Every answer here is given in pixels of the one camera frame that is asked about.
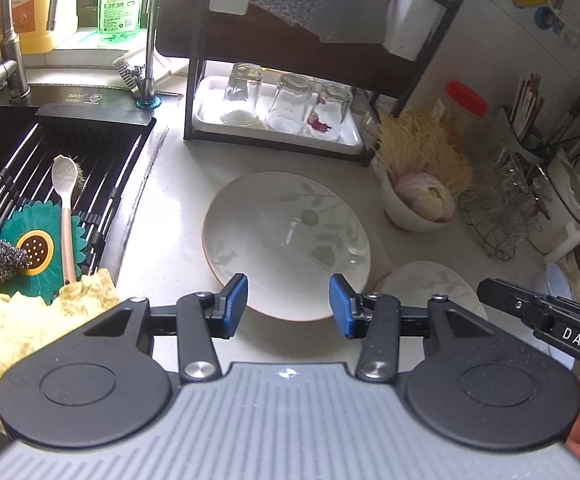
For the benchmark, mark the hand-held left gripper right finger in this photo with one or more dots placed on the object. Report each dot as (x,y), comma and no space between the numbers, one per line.
(341,305)

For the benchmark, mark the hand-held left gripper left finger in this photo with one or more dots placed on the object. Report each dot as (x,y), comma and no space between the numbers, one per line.
(235,305)

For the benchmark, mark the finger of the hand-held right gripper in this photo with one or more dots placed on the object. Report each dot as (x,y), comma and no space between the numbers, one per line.
(560,327)

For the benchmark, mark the large leaf print plate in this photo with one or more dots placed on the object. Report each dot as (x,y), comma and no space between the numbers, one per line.
(270,240)

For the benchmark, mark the small leaf print plate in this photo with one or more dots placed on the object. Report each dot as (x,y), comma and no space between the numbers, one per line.
(420,285)

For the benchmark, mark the white bowl with brown rim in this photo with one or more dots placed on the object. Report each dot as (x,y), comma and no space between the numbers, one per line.
(400,212)

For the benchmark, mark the white electric pot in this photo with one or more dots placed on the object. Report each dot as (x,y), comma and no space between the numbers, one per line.
(560,200)

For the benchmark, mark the peeled purple onion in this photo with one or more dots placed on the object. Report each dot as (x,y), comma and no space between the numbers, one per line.
(427,195)

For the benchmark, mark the bundle of dry noodles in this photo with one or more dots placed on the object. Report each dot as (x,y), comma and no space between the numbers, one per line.
(420,145)

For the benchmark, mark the pale green chopstick holder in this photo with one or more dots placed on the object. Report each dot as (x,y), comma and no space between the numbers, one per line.
(535,145)

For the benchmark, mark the white drip tray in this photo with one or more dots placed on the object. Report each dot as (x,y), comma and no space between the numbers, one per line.
(208,117)

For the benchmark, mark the black roll-up sink rack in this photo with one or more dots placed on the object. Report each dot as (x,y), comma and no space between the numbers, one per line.
(94,175)

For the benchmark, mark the drinking glass with red print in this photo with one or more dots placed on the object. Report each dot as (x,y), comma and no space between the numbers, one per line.
(330,112)

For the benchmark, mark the clear drinking glass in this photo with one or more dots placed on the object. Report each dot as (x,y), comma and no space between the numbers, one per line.
(242,95)
(290,105)

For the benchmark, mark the white silicone spoon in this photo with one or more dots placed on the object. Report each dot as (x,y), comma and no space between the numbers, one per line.
(64,185)

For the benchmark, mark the black two-tier dish rack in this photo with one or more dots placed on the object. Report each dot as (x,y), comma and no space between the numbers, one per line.
(194,85)

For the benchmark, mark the bundle of chopsticks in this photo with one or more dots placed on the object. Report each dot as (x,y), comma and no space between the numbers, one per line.
(527,105)

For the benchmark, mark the clear jar with red lid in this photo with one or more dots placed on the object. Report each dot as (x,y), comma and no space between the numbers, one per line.
(462,115)

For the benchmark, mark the yellow dish cloth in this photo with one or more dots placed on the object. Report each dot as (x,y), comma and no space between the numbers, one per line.
(9,330)

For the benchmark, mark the green flower sink mat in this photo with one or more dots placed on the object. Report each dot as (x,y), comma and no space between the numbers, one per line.
(19,225)

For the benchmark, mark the small white scrub brush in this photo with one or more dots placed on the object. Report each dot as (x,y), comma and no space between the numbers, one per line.
(128,72)

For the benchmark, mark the stainless steel sink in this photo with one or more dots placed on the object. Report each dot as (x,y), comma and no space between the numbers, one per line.
(69,95)

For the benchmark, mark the chrome gooseneck faucet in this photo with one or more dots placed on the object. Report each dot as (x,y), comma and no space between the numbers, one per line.
(149,35)

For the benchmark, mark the white hanging utensil holder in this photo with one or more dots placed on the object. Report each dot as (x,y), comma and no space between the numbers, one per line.
(415,20)

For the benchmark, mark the green liquid bottle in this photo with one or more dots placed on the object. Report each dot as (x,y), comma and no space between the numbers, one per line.
(117,5)

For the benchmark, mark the yellow detergent bottle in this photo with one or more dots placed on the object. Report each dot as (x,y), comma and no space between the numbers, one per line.
(34,10)

